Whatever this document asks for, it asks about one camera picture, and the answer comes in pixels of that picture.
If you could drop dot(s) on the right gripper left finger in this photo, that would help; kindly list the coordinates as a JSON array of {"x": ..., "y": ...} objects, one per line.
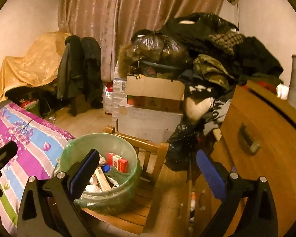
[{"x": 80, "y": 173}]

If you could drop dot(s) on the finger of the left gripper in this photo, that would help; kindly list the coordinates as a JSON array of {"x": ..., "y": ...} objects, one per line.
[{"x": 7, "y": 152}]

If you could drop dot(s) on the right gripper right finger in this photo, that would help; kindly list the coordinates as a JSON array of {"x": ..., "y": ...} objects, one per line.
[{"x": 215, "y": 174}]

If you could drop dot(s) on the white fluffy towel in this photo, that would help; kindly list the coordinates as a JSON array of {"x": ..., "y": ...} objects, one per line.
[{"x": 92, "y": 189}]

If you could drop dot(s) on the red cigarette box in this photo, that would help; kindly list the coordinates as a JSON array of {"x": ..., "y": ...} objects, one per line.
[{"x": 118, "y": 162}]

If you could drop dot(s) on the green lined trash bin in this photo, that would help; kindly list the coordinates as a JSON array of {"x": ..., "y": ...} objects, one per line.
[{"x": 113, "y": 180}]

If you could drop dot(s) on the colourful floral bed cover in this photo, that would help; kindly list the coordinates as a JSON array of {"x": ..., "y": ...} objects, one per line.
[{"x": 39, "y": 148}]

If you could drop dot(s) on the green storage box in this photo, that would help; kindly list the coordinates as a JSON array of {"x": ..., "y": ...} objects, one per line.
[{"x": 31, "y": 106}]

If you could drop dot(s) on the wooden dresser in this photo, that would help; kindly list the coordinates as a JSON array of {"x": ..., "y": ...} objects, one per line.
[{"x": 258, "y": 148}]

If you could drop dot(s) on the wooden chair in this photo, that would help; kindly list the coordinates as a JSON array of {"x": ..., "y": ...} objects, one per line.
[{"x": 160, "y": 206}]

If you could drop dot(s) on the white HP box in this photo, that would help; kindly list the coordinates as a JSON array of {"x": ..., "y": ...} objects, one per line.
[{"x": 152, "y": 125}]

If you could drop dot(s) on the yellow cloth covered furniture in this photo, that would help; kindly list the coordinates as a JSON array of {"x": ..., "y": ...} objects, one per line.
[{"x": 38, "y": 67}]

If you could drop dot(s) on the red white bag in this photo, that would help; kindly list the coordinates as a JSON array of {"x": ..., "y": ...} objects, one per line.
[{"x": 108, "y": 98}]

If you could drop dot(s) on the brown cardboard box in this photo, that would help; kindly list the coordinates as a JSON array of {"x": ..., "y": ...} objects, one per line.
[{"x": 154, "y": 93}]

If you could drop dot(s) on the dark jacket on chair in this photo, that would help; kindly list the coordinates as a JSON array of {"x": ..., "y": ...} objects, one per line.
[{"x": 79, "y": 71}]

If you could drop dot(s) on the stack of white packages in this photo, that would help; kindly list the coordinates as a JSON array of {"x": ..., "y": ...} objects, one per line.
[{"x": 118, "y": 93}]

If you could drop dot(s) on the pile of dark clothes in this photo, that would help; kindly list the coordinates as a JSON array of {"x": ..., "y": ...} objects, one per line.
[{"x": 221, "y": 58}]

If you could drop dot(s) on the black plastic bag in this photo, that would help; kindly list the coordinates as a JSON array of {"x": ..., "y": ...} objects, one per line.
[{"x": 156, "y": 47}]

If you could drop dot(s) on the pink curtain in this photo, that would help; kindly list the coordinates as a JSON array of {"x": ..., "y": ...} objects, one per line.
[{"x": 113, "y": 22}]

